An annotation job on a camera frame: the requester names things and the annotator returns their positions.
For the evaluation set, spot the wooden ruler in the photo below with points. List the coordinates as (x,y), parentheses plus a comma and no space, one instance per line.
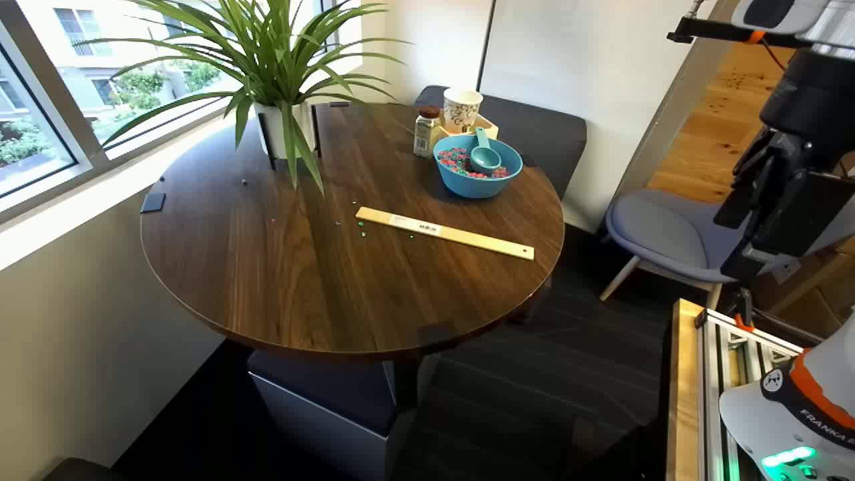
(444,233)

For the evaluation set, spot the patterned paper cup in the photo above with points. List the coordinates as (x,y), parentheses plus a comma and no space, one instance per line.
(461,109)

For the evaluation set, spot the dark blue sofa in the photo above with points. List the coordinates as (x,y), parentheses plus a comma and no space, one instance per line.
(325,384)

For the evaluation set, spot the green spiky houseplant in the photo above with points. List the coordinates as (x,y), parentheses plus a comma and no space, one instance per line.
(258,54)

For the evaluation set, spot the blue bowl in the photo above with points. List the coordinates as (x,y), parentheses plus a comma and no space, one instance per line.
(471,189)

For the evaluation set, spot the colourful candies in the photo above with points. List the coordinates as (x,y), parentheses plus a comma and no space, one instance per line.
(452,161)

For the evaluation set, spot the dark upholstered seat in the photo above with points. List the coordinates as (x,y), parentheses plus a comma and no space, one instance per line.
(544,134)

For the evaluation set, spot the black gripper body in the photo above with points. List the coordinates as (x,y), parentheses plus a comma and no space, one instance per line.
(815,102)

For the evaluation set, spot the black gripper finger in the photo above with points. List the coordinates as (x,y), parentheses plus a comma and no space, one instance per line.
(783,223)
(743,182)

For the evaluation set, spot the blue-grey chair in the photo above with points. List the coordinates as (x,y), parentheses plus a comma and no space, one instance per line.
(663,231)

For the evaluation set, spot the glass jar brown lid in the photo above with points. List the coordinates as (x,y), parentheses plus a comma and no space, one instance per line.
(425,137)

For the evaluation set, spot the window frame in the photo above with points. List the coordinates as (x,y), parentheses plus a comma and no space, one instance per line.
(55,88)

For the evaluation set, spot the pale wooden tray box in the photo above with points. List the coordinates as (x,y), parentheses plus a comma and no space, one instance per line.
(488,126)

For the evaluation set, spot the wooden base board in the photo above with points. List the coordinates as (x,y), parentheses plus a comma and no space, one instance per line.
(686,392)

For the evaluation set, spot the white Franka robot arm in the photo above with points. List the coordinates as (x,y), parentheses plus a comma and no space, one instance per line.
(803,429)

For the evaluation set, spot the aluminium frame rail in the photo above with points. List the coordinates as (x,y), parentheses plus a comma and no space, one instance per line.
(738,374)

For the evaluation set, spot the white plant pot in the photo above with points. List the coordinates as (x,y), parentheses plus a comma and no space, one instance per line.
(277,130)

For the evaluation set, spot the teal measuring scoop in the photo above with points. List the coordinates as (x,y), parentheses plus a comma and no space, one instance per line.
(485,161)

